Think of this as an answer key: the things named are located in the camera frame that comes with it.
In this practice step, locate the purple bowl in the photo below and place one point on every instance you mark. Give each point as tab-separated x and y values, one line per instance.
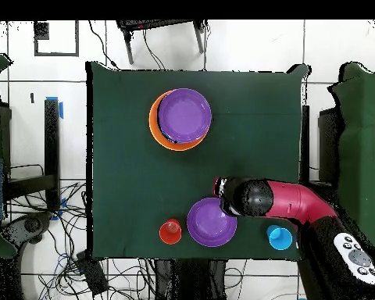
206	225
184	115

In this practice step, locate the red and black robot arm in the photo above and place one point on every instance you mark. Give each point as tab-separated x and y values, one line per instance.
300	203

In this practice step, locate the red cup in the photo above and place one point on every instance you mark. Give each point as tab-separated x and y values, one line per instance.
170	232

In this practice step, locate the blue cup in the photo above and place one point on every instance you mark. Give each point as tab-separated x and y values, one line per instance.
280	239

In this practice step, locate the large orange bowl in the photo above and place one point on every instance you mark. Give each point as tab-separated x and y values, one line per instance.
154	125

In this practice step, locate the dark green tablecloth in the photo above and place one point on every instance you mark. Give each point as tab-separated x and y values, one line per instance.
128	187

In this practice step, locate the black metal stand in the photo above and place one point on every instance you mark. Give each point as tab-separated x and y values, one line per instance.
128	47

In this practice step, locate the blue tape strip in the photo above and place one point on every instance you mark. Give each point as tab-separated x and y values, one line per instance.
61	109

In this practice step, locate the black floor base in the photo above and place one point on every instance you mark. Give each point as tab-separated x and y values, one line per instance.
31	225

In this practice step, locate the black table frame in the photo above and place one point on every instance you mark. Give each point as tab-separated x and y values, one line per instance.
52	140
326	140

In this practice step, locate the grey square frame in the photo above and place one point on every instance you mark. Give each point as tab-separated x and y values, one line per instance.
56	54

